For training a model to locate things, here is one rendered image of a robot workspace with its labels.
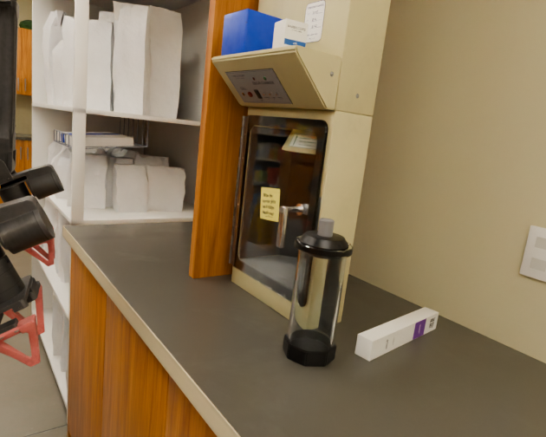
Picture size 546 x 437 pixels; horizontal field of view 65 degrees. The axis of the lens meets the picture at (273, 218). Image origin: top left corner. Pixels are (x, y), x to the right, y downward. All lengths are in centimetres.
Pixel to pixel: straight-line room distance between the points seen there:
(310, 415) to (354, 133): 54
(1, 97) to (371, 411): 95
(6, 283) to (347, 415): 54
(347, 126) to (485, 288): 54
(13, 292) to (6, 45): 57
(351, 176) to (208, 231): 45
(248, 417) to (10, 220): 44
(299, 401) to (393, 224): 71
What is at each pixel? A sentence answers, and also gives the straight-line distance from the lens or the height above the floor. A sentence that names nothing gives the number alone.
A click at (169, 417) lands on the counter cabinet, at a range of 98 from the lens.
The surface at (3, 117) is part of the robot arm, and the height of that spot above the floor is 132.
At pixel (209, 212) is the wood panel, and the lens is 117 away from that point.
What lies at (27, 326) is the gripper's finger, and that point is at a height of 106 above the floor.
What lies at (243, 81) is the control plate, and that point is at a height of 146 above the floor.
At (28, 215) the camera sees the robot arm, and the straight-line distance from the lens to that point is 70.
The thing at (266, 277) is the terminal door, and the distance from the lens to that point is 104.
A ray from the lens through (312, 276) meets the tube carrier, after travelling 78.
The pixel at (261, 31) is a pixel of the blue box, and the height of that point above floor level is 156.
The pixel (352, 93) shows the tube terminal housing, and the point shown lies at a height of 145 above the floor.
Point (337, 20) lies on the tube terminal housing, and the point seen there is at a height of 158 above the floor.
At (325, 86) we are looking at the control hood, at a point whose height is 145.
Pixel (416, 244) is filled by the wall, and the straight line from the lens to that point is 128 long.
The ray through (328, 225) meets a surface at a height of 120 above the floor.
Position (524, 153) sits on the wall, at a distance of 114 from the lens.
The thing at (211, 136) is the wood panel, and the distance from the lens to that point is 114.
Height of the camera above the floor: 136
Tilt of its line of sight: 11 degrees down
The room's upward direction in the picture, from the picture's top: 7 degrees clockwise
